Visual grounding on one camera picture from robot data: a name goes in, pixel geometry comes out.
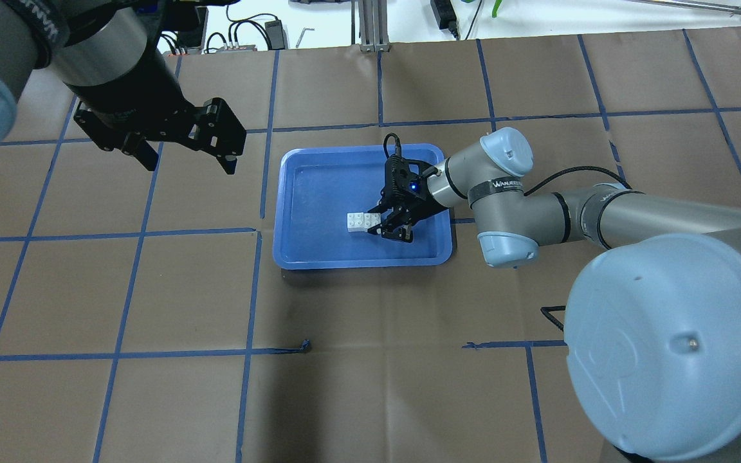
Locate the aluminium frame post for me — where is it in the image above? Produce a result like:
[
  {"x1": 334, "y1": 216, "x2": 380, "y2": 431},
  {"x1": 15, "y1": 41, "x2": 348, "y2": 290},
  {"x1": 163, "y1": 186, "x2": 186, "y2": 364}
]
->
[{"x1": 351, "y1": 1, "x2": 390, "y2": 53}]

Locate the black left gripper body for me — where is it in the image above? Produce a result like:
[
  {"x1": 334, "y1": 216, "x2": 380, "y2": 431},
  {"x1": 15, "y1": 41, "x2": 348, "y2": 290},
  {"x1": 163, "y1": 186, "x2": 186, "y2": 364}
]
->
[{"x1": 68, "y1": 61, "x2": 247, "y2": 158}]

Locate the black power adapter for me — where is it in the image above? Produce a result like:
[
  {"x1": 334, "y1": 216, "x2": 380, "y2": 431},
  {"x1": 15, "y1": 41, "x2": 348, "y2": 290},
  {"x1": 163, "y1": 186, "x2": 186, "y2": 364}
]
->
[{"x1": 429, "y1": 0, "x2": 458, "y2": 32}]

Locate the usb hub with cables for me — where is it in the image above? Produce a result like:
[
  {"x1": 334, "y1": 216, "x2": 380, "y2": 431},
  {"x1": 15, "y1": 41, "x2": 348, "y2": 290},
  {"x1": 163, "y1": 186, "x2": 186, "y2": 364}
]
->
[{"x1": 161, "y1": 44, "x2": 258, "y2": 57}]

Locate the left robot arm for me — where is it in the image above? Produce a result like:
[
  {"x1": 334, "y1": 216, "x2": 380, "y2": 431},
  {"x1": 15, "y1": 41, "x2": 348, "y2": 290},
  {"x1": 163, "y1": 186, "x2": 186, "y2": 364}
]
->
[{"x1": 0, "y1": 1, "x2": 247, "y2": 175}]

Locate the green handled reach grabber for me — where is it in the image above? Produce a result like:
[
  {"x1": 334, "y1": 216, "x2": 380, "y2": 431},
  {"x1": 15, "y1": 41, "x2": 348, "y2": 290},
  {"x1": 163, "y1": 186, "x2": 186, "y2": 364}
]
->
[{"x1": 633, "y1": 1, "x2": 741, "y2": 15}]

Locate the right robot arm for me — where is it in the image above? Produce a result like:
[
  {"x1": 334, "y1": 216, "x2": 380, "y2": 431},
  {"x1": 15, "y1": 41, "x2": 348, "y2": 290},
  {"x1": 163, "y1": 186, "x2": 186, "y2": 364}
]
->
[{"x1": 369, "y1": 128, "x2": 741, "y2": 462}]

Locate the white block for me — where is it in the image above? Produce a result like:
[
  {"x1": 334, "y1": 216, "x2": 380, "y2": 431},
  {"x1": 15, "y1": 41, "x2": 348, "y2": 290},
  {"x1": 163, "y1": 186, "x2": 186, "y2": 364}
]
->
[
  {"x1": 363, "y1": 213, "x2": 381, "y2": 231},
  {"x1": 346, "y1": 213, "x2": 371, "y2": 233}
]

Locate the blue plastic tray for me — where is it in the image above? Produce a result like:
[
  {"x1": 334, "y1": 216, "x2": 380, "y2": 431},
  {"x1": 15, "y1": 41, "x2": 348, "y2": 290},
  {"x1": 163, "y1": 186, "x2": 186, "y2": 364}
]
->
[{"x1": 273, "y1": 145, "x2": 453, "y2": 270}]

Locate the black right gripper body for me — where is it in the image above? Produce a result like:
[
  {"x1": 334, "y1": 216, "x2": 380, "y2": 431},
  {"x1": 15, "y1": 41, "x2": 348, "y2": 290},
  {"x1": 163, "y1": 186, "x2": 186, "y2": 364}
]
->
[{"x1": 380, "y1": 155, "x2": 448, "y2": 222}]

